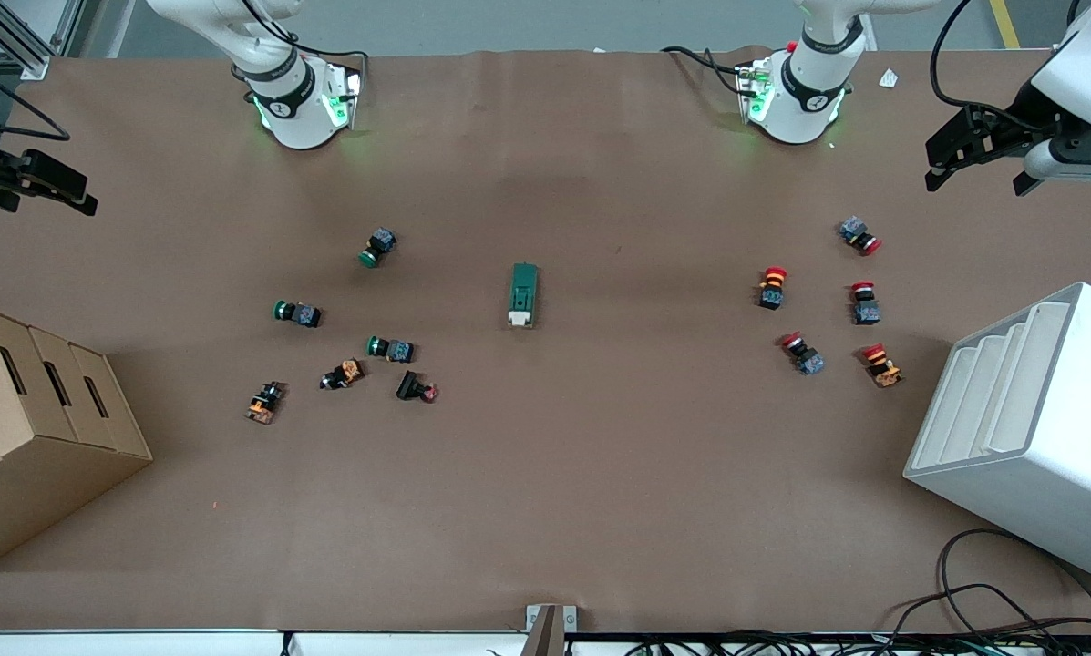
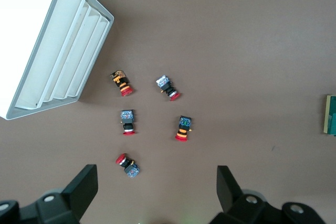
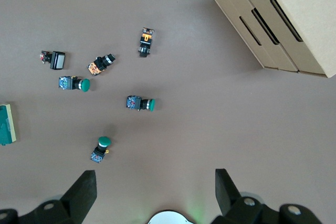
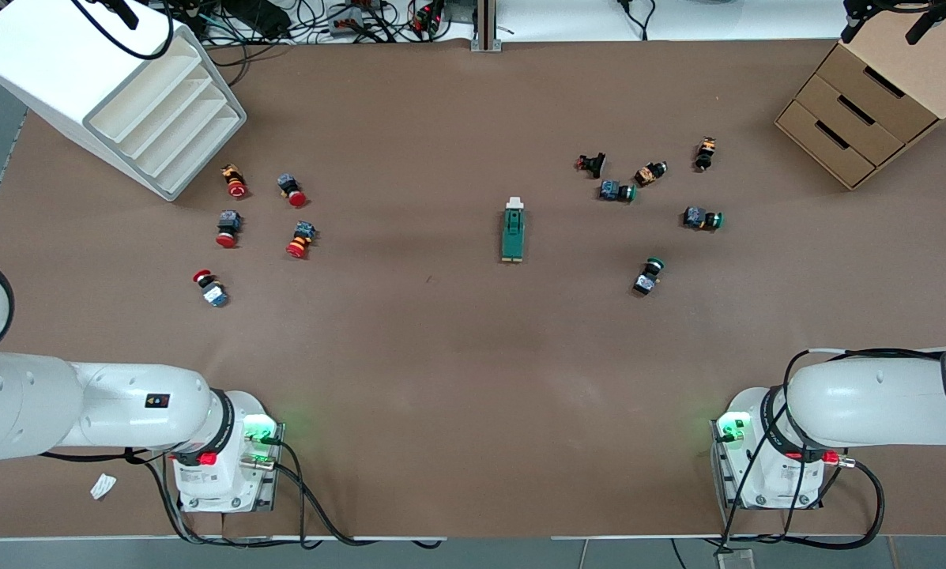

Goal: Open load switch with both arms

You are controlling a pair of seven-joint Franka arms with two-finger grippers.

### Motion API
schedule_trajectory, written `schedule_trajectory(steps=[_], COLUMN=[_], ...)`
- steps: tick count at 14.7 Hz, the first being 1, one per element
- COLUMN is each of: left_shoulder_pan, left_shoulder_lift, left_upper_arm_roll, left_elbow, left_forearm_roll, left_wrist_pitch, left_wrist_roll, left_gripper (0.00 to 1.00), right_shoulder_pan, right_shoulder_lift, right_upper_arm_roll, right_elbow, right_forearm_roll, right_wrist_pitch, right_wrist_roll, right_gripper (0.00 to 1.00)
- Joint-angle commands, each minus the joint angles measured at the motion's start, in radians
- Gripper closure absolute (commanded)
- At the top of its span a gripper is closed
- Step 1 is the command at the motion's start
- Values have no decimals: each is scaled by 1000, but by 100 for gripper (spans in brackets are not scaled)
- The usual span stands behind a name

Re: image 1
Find white table edge rail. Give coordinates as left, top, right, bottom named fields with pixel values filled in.
left=0, top=628, right=530, bottom=656

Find aluminium frame profile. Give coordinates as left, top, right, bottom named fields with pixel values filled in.
left=0, top=0, right=87, bottom=80

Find black square button red terminals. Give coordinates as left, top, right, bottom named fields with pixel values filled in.
left=396, top=369, right=439, bottom=404

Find red mushroom button orange block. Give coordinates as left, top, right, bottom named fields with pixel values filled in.
left=861, top=343, right=903, bottom=389
left=756, top=266, right=789, bottom=312

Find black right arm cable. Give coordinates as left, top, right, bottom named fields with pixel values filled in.
left=0, top=56, right=72, bottom=143

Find black push button orange block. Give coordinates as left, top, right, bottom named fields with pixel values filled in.
left=244, top=381, right=288, bottom=425
left=319, top=358, right=365, bottom=392

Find brown cardboard box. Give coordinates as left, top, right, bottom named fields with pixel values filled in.
left=0, top=304, right=154, bottom=573

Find looped black cable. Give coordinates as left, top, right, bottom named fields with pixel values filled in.
left=887, top=528, right=1091, bottom=641

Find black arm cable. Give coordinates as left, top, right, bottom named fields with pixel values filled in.
left=929, top=0, right=1020, bottom=124
left=0, top=56, right=72, bottom=143

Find black base cable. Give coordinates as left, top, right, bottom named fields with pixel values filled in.
left=232, top=0, right=370, bottom=69
left=661, top=45, right=748, bottom=97

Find brown paper table cover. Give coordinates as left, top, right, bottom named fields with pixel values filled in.
left=0, top=46, right=1091, bottom=634

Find black right base cable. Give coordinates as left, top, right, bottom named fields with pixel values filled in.
left=232, top=0, right=370, bottom=69

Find white stepped storage box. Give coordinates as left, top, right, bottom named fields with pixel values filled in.
left=903, top=282, right=1091, bottom=586

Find grey metal bracket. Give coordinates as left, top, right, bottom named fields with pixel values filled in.
left=525, top=603, right=579, bottom=656

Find black left base cable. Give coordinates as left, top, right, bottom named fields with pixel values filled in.
left=661, top=45, right=748, bottom=97

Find green push button blue block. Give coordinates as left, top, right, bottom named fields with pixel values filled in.
left=365, top=334, right=416, bottom=364
left=273, top=299, right=324, bottom=329
left=358, top=227, right=398, bottom=270

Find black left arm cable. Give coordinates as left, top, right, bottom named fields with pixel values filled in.
left=929, top=0, right=1020, bottom=124

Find black cable bundle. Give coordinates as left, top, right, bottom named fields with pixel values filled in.
left=623, top=627, right=1091, bottom=656

